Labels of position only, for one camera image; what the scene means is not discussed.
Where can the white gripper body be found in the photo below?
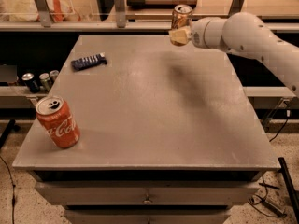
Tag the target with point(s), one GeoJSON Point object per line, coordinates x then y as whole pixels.
{"type": "Point", "coordinates": [197, 32]}

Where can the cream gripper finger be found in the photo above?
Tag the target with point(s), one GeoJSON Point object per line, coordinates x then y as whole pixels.
{"type": "Point", "coordinates": [180, 36]}

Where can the orange patterned drink can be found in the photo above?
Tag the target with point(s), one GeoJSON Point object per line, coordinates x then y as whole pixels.
{"type": "Point", "coordinates": [181, 16]}

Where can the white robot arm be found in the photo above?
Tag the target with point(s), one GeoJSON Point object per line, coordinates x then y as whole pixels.
{"type": "Point", "coordinates": [244, 35]}

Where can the silver can on shelf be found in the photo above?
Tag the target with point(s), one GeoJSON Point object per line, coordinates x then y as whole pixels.
{"type": "Point", "coordinates": [54, 74]}

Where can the green can on shelf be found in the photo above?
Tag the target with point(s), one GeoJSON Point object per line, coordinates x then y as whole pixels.
{"type": "Point", "coordinates": [46, 81]}

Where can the red coke can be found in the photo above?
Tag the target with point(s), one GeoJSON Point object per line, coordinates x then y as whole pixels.
{"type": "Point", "coordinates": [55, 116]}

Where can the dark can on shelf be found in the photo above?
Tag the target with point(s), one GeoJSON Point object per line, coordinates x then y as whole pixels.
{"type": "Point", "coordinates": [30, 81]}

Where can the white orange plastic bag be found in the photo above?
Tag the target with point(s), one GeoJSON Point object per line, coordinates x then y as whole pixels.
{"type": "Point", "coordinates": [28, 10]}

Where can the black bar right floor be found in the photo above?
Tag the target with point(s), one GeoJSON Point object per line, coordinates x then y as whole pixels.
{"type": "Point", "coordinates": [290, 187]}

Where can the grey drawer cabinet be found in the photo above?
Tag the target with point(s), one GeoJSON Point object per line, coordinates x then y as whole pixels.
{"type": "Point", "coordinates": [121, 202]}

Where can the right metal rail bracket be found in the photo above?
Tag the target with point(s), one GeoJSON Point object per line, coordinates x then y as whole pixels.
{"type": "Point", "coordinates": [238, 0]}

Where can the metal rail bracket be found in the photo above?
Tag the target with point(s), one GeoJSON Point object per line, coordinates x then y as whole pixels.
{"type": "Point", "coordinates": [238, 0]}
{"type": "Point", "coordinates": [44, 13]}
{"type": "Point", "coordinates": [120, 13]}

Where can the middle metal rail bracket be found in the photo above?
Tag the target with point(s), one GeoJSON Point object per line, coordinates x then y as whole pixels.
{"type": "Point", "coordinates": [120, 13]}

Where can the left metal rail bracket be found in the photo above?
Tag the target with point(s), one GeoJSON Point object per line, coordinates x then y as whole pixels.
{"type": "Point", "coordinates": [44, 13]}

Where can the metal drawer handle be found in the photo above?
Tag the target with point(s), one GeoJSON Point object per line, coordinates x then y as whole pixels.
{"type": "Point", "coordinates": [147, 200]}

